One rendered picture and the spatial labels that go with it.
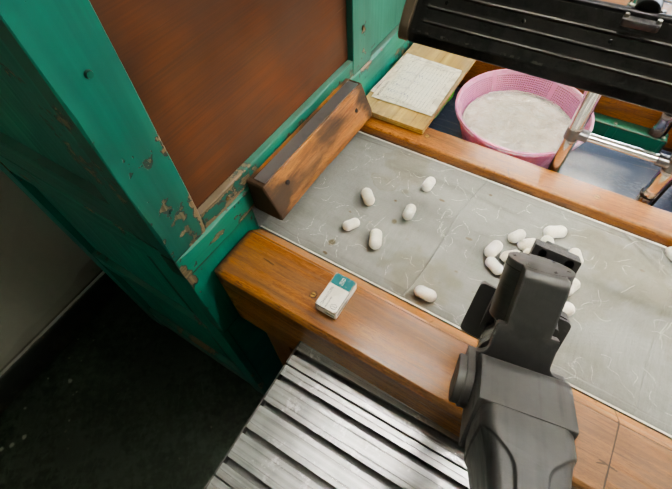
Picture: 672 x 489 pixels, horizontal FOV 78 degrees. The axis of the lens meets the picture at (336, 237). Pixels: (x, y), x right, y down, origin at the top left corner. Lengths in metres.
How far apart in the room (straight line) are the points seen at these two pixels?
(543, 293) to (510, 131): 0.61
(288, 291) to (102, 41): 0.39
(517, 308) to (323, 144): 0.46
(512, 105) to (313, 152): 0.48
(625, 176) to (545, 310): 0.68
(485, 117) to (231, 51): 0.58
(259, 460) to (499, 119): 0.78
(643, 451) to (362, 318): 0.37
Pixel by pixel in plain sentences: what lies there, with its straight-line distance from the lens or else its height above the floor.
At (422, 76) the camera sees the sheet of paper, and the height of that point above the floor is 0.78.
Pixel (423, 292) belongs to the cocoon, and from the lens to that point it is 0.65.
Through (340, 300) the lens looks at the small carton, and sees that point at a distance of 0.61.
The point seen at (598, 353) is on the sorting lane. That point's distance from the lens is 0.71.
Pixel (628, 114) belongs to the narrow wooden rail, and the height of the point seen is 0.73.
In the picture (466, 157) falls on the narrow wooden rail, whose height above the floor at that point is 0.76.
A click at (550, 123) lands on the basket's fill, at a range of 1.00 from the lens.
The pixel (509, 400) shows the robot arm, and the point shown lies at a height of 1.01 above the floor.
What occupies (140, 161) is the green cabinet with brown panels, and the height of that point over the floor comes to 1.01.
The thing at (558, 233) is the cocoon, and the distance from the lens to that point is 0.77.
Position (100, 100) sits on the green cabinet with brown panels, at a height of 1.09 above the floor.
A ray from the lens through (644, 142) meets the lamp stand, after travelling 1.10.
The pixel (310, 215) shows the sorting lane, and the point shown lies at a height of 0.74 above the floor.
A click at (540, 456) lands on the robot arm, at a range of 0.32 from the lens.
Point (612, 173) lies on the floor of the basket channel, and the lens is 1.03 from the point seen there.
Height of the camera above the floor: 1.33
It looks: 55 degrees down
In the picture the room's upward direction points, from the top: 5 degrees counter-clockwise
